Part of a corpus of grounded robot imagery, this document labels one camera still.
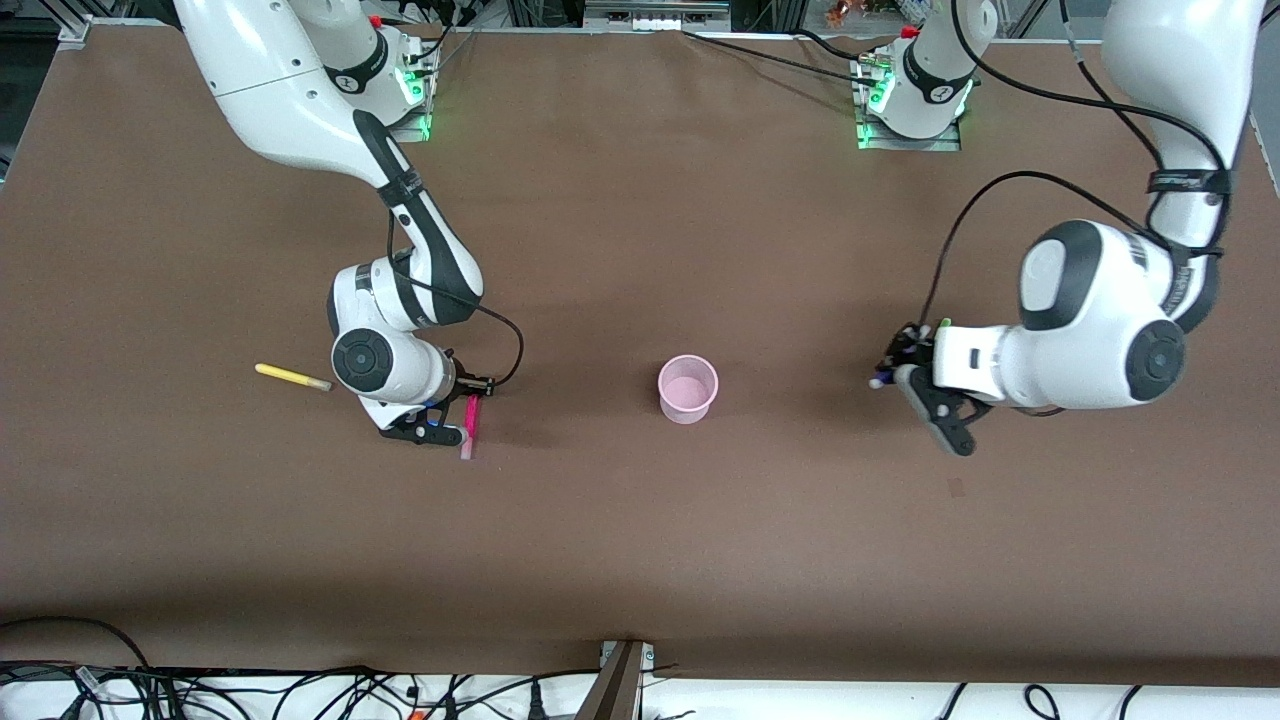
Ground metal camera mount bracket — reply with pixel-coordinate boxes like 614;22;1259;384
575;640;657;720

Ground silver power strip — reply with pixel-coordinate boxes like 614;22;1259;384
584;0;733;32

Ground long black table cable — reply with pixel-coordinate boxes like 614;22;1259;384
682;29;883;88

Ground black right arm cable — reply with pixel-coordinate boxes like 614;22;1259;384
385;200;526;394

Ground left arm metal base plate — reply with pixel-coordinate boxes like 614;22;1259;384
856;108;964;154

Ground yellow pen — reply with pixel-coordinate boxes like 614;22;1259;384
254;362;333;393

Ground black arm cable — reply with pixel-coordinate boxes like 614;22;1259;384
914;0;1233;333
385;200;526;394

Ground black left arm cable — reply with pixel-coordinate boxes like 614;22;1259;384
914;0;1233;333

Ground short curved black cable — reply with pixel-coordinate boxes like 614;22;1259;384
795;27;867;61

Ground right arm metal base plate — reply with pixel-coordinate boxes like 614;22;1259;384
385;95;434;144

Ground pink cup holder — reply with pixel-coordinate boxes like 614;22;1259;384
657;354;720;426

